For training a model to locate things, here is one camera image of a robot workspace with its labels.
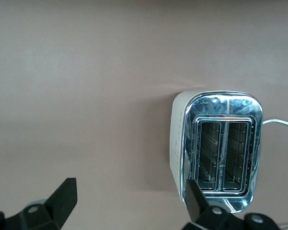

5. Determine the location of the cream and chrome toaster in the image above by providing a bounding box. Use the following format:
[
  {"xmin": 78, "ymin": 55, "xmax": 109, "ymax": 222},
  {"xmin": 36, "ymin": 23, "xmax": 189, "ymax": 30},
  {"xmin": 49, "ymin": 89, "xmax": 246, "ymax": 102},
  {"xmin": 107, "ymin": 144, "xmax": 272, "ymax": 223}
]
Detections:
[{"xmin": 169, "ymin": 90, "xmax": 264, "ymax": 214}]

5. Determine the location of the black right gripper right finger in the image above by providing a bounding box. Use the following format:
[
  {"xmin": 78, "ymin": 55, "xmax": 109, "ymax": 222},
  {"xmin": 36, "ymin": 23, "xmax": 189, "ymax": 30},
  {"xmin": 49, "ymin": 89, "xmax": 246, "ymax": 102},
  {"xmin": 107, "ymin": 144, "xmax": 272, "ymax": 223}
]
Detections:
[{"xmin": 184, "ymin": 179, "xmax": 283, "ymax": 230}]

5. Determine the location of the white toaster power cord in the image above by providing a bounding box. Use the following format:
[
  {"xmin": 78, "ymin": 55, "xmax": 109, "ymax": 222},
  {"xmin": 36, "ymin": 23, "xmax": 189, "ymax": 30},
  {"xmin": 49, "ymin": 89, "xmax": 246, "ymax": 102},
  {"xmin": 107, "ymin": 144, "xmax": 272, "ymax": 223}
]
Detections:
[{"xmin": 263, "ymin": 118, "xmax": 288, "ymax": 227}]

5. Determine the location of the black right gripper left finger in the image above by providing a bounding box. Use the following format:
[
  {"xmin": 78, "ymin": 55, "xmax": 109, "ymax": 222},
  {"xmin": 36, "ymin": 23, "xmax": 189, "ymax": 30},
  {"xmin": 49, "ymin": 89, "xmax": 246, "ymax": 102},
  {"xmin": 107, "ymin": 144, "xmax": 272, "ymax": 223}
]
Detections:
[{"xmin": 0, "ymin": 177, "xmax": 78, "ymax": 230}]

